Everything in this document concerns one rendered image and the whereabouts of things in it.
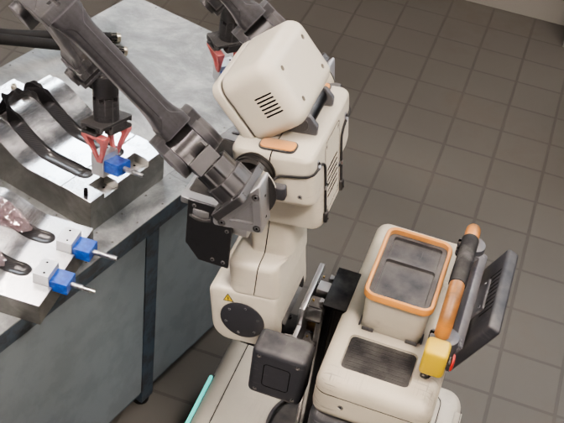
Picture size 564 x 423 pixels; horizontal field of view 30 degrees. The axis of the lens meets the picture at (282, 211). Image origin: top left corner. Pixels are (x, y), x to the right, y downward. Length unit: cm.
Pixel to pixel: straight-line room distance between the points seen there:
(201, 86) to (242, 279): 80
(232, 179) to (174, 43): 121
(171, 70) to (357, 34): 196
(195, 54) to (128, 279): 74
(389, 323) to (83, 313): 76
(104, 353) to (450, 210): 163
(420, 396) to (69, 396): 96
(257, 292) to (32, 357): 55
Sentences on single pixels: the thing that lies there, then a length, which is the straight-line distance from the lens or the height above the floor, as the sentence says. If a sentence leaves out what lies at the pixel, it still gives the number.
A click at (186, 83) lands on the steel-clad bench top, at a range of 291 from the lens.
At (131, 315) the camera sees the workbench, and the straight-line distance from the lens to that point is 275.
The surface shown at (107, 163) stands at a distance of 235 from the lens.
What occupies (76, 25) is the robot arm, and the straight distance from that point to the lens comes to 183.
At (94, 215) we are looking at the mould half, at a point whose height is 84.
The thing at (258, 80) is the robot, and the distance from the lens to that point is 195.
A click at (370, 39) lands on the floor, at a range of 478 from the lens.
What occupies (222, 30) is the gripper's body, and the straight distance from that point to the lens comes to 263.
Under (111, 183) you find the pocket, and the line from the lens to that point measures 245.
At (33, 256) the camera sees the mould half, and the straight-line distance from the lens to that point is 230.
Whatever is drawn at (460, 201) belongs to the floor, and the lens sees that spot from 395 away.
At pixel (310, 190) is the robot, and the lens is 202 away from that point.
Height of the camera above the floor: 244
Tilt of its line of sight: 41 degrees down
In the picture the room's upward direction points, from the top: 8 degrees clockwise
